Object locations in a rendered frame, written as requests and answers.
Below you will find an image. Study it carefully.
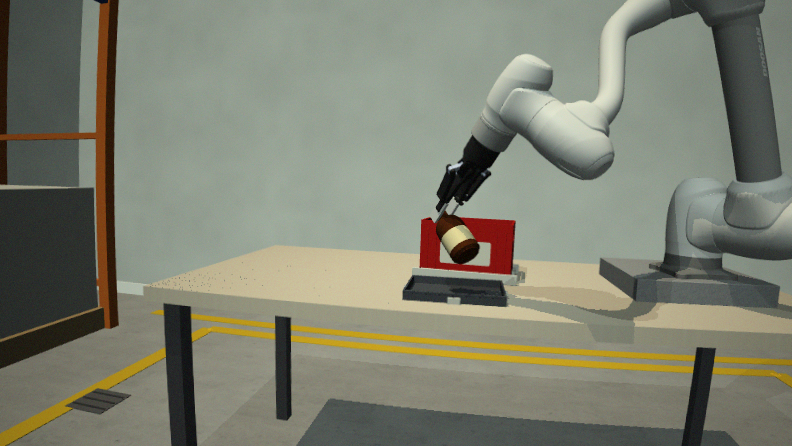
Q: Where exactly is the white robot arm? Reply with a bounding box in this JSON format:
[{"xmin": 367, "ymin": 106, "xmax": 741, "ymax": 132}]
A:
[{"xmin": 472, "ymin": 0, "xmax": 792, "ymax": 281}]

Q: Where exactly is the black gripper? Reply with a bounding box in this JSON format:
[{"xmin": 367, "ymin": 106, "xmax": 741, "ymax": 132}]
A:
[{"xmin": 430, "ymin": 136, "xmax": 500, "ymax": 223}]

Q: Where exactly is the brown glass bottle with cream label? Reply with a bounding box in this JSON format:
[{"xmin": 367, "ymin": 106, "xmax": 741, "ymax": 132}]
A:
[{"xmin": 436, "ymin": 211, "xmax": 480, "ymax": 264}]

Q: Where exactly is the red crate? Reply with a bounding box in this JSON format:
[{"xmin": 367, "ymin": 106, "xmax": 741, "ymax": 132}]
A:
[{"xmin": 420, "ymin": 217, "xmax": 515, "ymax": 275}]

